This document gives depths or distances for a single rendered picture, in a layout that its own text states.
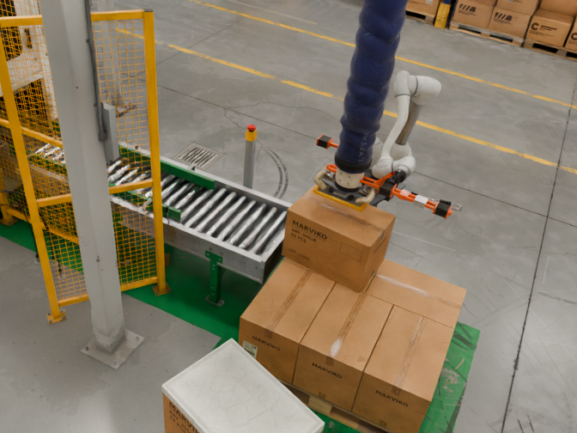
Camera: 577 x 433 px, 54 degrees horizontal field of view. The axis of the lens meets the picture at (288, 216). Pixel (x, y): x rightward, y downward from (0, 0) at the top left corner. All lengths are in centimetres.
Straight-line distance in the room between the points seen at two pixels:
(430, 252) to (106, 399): 289
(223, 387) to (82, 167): 130
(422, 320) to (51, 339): 247
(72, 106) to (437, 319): 246
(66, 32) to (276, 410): 185
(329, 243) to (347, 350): 69
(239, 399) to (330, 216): 153
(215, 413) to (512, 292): 313
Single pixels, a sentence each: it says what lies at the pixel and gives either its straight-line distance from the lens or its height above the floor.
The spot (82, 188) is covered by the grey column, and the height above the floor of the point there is 136.
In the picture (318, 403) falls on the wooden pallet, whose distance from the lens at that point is 376.
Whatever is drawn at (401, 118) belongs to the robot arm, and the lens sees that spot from 385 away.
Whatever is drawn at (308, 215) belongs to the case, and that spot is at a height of 94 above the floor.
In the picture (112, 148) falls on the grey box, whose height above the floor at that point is 155.
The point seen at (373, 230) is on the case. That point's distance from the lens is 364.
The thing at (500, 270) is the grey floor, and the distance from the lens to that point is 523.
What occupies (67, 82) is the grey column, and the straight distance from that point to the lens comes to 285.
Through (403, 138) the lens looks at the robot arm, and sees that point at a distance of 422.
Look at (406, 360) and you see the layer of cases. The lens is 350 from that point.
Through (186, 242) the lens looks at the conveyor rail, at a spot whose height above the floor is 49.
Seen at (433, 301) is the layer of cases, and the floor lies 54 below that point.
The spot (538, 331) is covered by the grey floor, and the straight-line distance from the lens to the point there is 485.
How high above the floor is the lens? 317
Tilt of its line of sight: 38 degrees down
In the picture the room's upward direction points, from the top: 7 degrees clockwise
